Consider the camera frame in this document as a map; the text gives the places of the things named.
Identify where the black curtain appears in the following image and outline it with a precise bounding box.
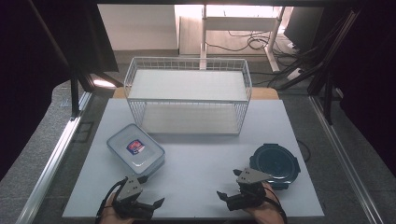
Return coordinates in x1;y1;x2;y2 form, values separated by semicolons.
0;0;120;182
330;0;396;178

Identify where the white wire basket rack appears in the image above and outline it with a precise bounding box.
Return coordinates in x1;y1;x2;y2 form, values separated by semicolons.
123;56;253;137

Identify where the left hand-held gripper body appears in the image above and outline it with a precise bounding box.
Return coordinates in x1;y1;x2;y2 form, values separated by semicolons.
111;176;155;219

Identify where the person's left hand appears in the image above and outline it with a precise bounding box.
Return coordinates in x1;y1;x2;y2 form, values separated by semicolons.
99;192;135;224

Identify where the white desk frame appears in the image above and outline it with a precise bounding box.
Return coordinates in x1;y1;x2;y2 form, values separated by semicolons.
200;4;286;73

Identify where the dark blue round lid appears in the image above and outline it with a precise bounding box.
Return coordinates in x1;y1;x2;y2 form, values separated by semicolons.
248;143;302;190

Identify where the black monitor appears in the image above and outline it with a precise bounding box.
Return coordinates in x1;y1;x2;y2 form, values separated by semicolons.
283;7;325;52

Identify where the person's right hand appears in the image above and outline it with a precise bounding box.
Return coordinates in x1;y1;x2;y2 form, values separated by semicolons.
245;181;287;224

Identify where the black stand post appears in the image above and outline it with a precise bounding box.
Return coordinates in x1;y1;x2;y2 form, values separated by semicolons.
321;68;334;126
69;70;82;121

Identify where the clear rectangular food container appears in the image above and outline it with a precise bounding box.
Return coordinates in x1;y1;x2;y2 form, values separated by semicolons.
106;122;166;177

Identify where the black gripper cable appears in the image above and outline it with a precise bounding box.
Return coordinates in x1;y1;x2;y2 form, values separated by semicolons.
264;186;289;224
94;177;129;224

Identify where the thin black cable loop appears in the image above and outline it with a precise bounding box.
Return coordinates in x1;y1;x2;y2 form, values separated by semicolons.
295;138;312;163

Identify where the bundle of black cables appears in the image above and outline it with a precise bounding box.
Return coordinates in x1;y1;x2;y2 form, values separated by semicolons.
267;40;331;91

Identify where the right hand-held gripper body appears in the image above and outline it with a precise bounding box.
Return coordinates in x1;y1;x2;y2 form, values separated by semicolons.
226;167;275;213

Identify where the aluminium rail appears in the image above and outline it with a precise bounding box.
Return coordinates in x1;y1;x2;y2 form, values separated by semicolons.
307;94;379;224
15;91;93;224

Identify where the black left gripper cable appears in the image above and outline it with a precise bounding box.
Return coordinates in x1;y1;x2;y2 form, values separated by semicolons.
94;177;129;224

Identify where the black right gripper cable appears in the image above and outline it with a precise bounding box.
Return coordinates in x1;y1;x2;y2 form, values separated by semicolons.
264;186;289;224

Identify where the black floor cable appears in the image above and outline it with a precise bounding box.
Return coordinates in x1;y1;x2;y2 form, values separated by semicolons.
205;29;273;53

